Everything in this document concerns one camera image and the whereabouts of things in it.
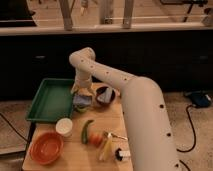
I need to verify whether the orange plastic bowl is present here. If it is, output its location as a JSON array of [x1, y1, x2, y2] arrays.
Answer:
[[30, 132, 64, 165]]

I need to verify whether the blue floor device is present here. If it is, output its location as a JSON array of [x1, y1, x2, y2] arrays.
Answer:
[[189, 92, 212, 108]]

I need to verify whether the green plastic tray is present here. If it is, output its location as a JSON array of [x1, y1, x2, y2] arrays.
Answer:
[[26, 78, 74, 123]]

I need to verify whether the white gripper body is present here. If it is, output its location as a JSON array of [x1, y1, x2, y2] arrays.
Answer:
[[71, 76, 95, 95]]

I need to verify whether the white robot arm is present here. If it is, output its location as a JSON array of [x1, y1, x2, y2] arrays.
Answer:
[[69, 47, 181, 171]]

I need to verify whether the metal spoon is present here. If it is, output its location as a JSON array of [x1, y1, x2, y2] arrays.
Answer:
[[103, 131, 128, 140]]

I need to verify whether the green chili pepper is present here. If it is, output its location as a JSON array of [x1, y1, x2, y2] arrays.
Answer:
[[81, 120, 94, 144]]

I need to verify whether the black white brush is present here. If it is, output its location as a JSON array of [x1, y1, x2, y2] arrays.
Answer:
[[115, 148, 131, 162]]

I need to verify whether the grey cloth in bowl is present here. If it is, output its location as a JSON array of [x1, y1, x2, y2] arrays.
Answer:
[[102, 87, 112, 103]]

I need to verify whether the dark brown bowl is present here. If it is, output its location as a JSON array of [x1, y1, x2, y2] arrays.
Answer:
[[95, 86, 115, 106]]

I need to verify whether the white paper cup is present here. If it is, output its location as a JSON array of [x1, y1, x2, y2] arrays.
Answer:
[[55, 118, 73, 137]]

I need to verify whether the green plastic cup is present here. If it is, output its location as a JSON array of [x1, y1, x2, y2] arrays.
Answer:
[[75, 106, 88, 113]]

